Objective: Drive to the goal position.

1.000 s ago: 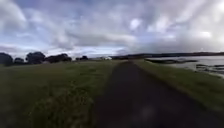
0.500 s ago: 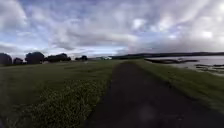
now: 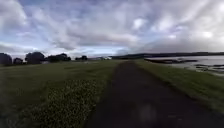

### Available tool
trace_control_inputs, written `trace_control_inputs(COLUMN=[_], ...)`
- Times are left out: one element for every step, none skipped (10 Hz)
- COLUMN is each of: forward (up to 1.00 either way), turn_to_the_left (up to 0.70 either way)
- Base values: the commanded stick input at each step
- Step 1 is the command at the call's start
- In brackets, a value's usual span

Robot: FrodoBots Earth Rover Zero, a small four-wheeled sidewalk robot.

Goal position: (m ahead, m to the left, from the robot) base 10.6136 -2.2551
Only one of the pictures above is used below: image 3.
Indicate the wide grass field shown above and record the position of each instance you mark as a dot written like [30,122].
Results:
[50,90]

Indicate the grey water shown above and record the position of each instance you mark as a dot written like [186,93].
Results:
[210,60]

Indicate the row of dark trees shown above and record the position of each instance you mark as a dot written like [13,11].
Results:
[35,57]

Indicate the dark asphalt path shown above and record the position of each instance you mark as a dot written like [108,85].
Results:
[136,100]

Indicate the grass bank strip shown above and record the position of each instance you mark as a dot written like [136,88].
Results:
[186,80]

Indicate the dark mud bank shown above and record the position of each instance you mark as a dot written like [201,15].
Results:
[166,61]

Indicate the distant wooded shore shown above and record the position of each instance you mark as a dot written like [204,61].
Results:
[173,54]

